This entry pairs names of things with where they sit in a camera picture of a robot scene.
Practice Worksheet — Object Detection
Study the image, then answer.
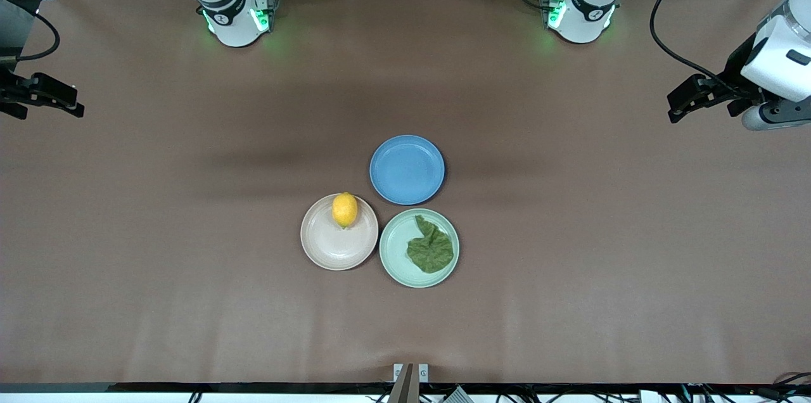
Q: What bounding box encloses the green lettuce leaf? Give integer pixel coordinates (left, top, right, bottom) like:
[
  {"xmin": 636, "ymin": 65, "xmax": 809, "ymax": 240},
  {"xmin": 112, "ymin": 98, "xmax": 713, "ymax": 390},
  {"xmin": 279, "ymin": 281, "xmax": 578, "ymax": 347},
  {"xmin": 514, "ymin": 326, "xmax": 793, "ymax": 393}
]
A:
[{"xmin": 406, "ymin": 214, "xmax": 455, "ymax": 274}]

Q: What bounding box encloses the yellow lemon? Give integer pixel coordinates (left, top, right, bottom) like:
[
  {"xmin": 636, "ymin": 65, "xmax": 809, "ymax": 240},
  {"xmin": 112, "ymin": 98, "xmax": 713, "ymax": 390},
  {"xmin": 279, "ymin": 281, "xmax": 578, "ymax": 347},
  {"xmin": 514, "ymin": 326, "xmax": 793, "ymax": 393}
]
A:
[{"xmin": 332, "ymin": 191, "xmax": 359, "ymax": 229}]

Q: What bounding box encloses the blue round plate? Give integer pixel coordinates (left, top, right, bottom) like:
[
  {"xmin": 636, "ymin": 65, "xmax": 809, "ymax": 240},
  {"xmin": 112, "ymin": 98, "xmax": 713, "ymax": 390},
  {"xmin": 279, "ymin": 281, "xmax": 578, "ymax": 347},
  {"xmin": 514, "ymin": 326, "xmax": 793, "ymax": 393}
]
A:
[{"xmin": 369, "ymin": 134, "xmax": 446, "ymax": 206}]

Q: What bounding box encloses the beige round plate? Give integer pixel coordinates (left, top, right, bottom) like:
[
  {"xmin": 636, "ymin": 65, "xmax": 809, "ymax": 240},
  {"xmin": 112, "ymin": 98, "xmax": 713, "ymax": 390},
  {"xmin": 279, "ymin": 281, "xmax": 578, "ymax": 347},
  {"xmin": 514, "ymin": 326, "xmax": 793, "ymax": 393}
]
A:
[{"xmin": 300, "ymin": 193, "xmax": 380, "ymax": 272}]

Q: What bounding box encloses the pale green round plate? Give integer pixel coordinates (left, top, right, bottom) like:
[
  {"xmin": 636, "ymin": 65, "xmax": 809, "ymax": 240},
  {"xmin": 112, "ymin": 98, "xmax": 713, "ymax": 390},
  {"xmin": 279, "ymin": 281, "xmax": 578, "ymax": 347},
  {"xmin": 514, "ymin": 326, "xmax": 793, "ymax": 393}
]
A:
[{"xmin": 379, "ymin": 208, "xmax": 461, "ymax": 289}]

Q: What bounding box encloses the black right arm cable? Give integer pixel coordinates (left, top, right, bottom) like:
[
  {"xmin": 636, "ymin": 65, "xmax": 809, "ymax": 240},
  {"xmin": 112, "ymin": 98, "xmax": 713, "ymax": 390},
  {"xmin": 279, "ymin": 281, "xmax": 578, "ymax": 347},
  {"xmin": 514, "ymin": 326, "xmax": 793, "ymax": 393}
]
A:
[{"xmin": 0, "ymin": 0, "xmax": 61, "ymax": 63}]

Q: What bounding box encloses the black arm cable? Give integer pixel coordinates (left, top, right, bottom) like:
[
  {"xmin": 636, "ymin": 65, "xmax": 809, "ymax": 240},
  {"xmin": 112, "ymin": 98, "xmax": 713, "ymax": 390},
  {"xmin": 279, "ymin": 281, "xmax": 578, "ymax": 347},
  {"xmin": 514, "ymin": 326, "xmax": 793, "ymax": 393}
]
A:
[
  {"xmin": 649, "ymin": 0, "xmax": 748, "ymax": 98},
  {"xmin": 0, "ymin": 0, "xmax": 61, "ymax": 63}
]

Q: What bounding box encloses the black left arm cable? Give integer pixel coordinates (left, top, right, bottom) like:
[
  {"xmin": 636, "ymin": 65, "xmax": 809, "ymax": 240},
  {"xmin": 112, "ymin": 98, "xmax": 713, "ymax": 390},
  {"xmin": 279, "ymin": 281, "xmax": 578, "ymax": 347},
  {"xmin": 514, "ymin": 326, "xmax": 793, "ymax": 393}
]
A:
[{"xmin": 649, "ymin": 0, "xmax": 748, "ymax": 98}]

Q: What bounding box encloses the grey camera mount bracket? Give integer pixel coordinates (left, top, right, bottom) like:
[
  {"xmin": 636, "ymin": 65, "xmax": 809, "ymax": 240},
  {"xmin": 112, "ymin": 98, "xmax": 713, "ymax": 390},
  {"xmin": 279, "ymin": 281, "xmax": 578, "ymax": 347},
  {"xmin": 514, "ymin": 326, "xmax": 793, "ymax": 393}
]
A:
[{"xmin": 388, "ymin": 362, "xmax": 430, "ymax": 403}]

